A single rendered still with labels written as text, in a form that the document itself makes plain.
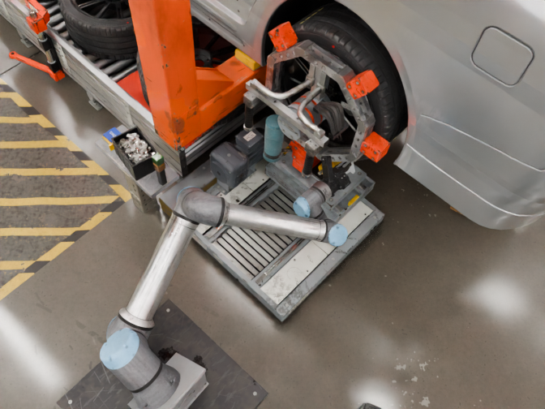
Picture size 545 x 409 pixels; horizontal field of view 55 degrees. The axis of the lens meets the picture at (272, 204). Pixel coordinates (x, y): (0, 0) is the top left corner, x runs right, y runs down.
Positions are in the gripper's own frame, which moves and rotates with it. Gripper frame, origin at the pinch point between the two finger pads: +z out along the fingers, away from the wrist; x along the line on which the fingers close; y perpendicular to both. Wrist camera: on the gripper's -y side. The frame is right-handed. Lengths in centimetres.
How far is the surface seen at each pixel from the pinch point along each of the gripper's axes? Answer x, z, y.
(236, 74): -46, -4, -52
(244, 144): -51, -18, -21
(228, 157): -53, -28, -20
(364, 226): -29, 9, 50
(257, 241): -55, -38, 27
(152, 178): -59, -65, -33
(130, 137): -64, -61, -53
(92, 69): -122, -39, -87
